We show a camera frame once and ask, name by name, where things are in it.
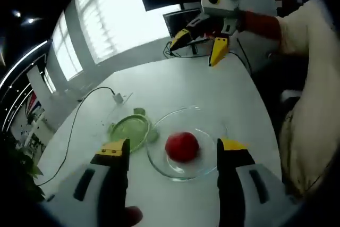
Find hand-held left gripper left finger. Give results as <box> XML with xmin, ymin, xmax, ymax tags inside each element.
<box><xmin>44</xmin><ymin>138</ymin><xmax>131</xmax><ymax>227</ymax></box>

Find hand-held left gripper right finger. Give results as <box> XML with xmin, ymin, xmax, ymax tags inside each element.
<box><xmin>217</xmin><ymin>138</ymin><xmax>300</xmax><ymax>227</ymax></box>

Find green container lid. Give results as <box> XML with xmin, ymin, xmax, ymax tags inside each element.
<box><xmin>107</xmin><ymin>107</ymin><xmax>160</xmax><ymax>155</ymax></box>

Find clear glass container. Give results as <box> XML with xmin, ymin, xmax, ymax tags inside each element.
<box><xmin>146</xmin><ymin>105</ymin><xmax>229</xmax><ymax>182</ymax></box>

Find red tomato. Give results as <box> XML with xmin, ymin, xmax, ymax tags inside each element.
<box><xmin>164</xmin><ymin>131</ymin><xmax>200</xmax><ymax>163</ymax></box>

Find white tabletop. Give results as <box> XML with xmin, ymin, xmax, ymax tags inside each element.
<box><xmin>34</xmin><ymin>51</ymin><xmax>282</xmax><ymax>227</ymax></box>

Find person's right hand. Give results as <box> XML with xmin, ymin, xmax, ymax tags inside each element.
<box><xmin>237</xmin><ymin>10</ymin><xmax>282</xmax><ymax>40</ymax></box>

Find person's left hand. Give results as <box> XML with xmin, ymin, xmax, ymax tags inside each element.
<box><xmin>124</xmin><ymin>205</ymin><xmax>143</xmax><ymax>227</ymax></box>

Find laptop screen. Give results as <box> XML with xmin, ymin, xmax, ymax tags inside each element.
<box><xmin>163</xmin><ymin>8</ymin><xmax>202</xmax><ymax>39</ymax></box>

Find green potted plant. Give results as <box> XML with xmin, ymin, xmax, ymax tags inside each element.
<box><xmin>5</xmin><ymin>141</ymin><xmax>46</xmax><ymax>204</ymax></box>

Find black desk cable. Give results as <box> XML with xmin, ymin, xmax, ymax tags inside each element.
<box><xmin>228</xmin><ymin>38</ymin><xmax>253</xmax><ymax>75</ymax></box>

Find bundle of cables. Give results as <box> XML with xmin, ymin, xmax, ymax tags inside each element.
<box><xmin>163</xmin><ymin>39</ymin><xmax>213</xmax><ymax>59</ymax></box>

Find thin charging cable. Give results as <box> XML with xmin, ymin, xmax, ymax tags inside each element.
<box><xmin>34</xmin><ymin>86</ymin><xmax>116</xmax><ymax>187</ymax></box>

